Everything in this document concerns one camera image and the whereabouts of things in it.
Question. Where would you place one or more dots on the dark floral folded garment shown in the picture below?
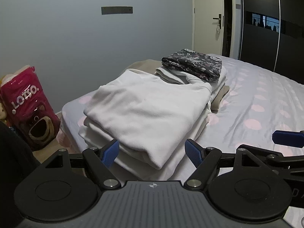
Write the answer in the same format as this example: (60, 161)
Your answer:
(192, 61)

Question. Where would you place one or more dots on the hanging key charm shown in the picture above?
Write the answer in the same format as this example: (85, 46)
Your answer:
(217, 29)

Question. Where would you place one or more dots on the grey wall strip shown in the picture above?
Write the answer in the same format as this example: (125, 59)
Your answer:
(116, 10)

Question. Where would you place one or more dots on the dark cloth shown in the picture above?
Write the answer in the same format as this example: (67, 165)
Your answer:
(11, 147)

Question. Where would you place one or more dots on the beige folded garment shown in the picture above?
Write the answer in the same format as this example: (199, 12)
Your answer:
(219, 99)

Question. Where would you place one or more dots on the white ruffle-collar top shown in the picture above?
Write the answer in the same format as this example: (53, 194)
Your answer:
(142, 114)

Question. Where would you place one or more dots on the black sliding wardrobe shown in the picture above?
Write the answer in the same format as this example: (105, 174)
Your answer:
(261, 52)

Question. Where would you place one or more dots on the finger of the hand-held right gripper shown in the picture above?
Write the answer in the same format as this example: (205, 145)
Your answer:
(285, 137)
(292, 163)

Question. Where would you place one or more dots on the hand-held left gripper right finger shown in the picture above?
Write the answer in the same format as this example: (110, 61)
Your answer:
(193, 153)

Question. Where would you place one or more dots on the white door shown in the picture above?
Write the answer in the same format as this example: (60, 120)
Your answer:
(206, 4)

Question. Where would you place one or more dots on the pink printed plastic pack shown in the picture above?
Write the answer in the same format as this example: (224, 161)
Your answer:
(28, 104)

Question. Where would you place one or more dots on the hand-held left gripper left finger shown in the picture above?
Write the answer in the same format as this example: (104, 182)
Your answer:
(110, 152)

